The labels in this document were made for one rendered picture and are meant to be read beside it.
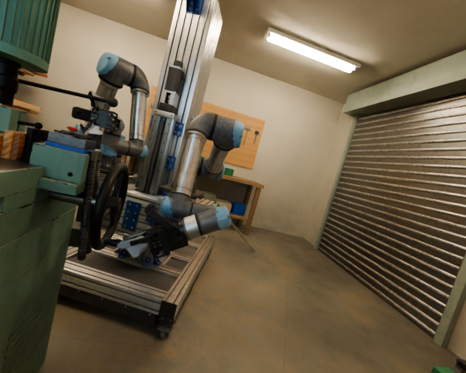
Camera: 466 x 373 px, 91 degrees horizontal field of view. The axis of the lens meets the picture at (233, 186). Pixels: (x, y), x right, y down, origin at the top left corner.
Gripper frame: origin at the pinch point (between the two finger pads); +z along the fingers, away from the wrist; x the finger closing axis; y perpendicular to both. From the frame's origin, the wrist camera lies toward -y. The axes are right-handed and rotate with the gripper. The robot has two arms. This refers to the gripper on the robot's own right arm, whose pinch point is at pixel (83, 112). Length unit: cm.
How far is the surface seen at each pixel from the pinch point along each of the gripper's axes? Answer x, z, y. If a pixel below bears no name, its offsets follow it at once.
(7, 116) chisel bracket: 7.5, 15.7, -12.2
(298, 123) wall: -97, -305, 232
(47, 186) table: 23.7, 20.4, 2.1
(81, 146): 11.2, 17.4, 7.5
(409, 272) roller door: 73, -85, 288
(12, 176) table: 20.4, 30.9, -0.3
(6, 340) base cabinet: 70, 21, -1
